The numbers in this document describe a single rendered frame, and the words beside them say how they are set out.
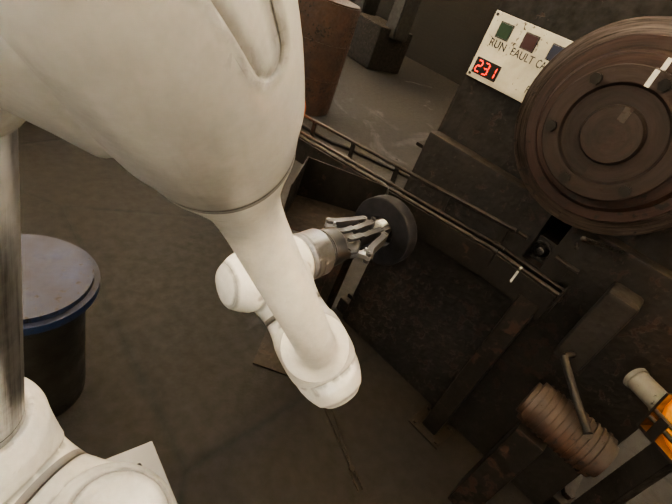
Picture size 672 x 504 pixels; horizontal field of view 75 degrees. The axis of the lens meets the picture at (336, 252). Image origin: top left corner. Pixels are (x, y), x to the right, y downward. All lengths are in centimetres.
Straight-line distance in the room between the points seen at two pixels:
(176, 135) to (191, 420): 133
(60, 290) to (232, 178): 99
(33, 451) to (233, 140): 51
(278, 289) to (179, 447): 102
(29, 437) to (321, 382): 36
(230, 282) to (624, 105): 86
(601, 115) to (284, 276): 84
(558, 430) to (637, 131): 71
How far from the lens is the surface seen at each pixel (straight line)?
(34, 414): 64
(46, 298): 117
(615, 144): 111
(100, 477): 62
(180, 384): 154
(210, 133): 18
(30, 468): 65
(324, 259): 76
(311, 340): 53
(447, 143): 145
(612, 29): 122
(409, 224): 92
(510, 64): 142
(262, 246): 41
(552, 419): 128
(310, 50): 378
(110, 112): 18
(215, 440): 145
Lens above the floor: 125
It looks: 34 degrees down
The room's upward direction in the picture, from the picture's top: 22 degrees clockwise
